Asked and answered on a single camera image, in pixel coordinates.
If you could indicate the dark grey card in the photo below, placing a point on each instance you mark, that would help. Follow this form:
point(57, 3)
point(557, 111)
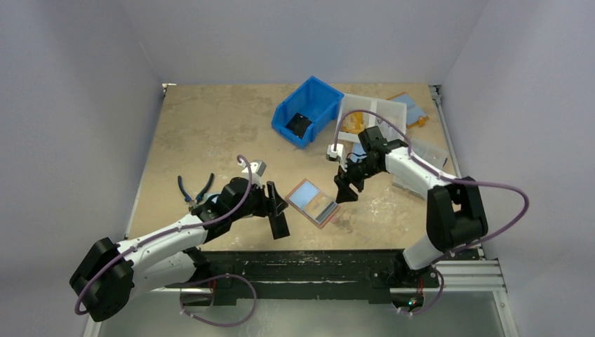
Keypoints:
point(279, 226)

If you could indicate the black card in blue bin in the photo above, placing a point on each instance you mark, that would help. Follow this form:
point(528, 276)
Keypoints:
point(298, 125)

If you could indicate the white divided plastic tray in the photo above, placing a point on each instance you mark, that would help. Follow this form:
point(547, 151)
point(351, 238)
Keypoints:
point(392, 111)

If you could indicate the orange card holder in tray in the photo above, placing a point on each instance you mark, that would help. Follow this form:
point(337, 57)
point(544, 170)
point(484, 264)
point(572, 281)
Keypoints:
point(354, 123)

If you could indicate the blue plastic bin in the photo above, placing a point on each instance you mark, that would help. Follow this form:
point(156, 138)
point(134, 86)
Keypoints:
point(316, 100)

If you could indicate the blue handled pliers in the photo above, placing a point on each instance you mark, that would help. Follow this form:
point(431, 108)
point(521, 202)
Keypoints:
point(195, 196)

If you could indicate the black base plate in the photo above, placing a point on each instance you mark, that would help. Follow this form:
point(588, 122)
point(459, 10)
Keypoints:
point(312, 275)

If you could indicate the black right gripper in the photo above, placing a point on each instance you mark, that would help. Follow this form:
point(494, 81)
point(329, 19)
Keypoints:
point(351, 173)

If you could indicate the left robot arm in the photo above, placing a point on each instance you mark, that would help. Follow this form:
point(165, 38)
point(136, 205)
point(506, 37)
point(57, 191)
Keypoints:
point(111, 274)

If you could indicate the clear plastic screw box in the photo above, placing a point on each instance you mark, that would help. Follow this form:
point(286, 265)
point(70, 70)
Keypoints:
point(432, 154)

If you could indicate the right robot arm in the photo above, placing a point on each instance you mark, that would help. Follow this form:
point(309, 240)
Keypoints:
point(454, 214)

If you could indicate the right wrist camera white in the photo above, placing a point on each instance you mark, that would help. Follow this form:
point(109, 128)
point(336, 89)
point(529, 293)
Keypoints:
point(337, 153)

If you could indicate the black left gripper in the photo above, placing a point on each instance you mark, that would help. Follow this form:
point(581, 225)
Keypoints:
point(270, 206)

